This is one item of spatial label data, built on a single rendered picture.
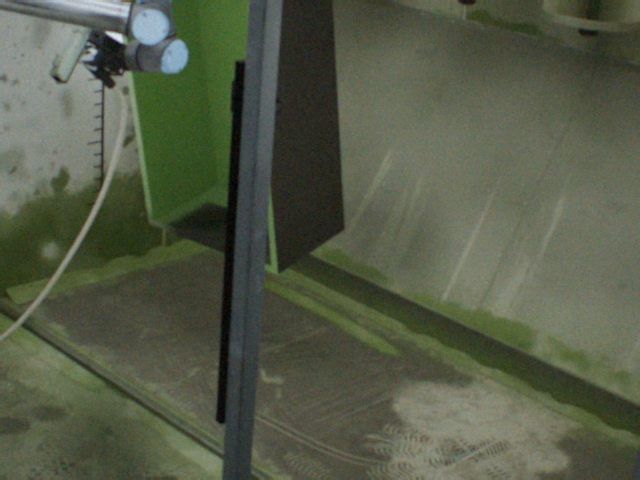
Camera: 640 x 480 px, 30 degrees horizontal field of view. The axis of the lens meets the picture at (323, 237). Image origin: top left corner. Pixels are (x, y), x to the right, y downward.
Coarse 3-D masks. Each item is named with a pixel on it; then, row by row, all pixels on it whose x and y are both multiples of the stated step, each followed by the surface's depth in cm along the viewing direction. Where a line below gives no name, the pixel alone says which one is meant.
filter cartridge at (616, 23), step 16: (544, 0) 402; (560, 0) 392; (576, 0) 388; (592, 0) 387; (608, 0) 385; (624, 0) 386; (544, 16) 399; (560, 16) 392; (576, 16) 389; (592, 16) 388; (608, 16) 387; (624, 16) 389; (592, 32) 401; (624, 32) 390
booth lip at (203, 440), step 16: (0, 304) 440; (16, 320) 432; (48, 336) 420; (64, 352) 413; (96, 368) 401; (112, 384) 395; (144, 400) 384; (160, 416) 379; (176, 416) 376; (192, 432) 369; (208, 448) 364
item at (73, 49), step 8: (72, 32) 343; (80, 32) 341; (88, 32) 342; (72, 40) 339; (80, 40) 340; (64, 48) 339; (72, 48) 338; (80, 48) 340; (56, 56) 336; (64, 56) 337; (72, 56) 338; (80, 56) 340; (56, 64) 335; (64, 64) 336; (72, 64) 338; (56, 72) 335; (64, 72) 335; (96, 72) 348; (104, 72) 350; (56, 80) 337; (64, 80) 336; (104, 80) 351; (112, 80) 353; (112, 88) 354
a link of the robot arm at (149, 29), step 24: (0, 0) 303; (24, 0) 303; (48, 0) 304; (72, 0) 305; (96, 0) 306; (72, 24) 308; (96, 24) 307; (120, 24) 307; (144, 24) 306; (168, 24) 310
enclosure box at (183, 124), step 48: (192, 0) 400; (240, 0) 389; (288, 0) 347; (192, 48) 407; (240, 48) 399; (288, 48) 353; (144, 96) 396; (192, 96) 414; (288, 96) 360; (336, 96) 379; (144, 144) 402; (192, 144) 421; (288, 144) 366; (336, 144) 386; (192, 192) 429; (288, 192) 373; (336, 192) 394; (288, 240) 381
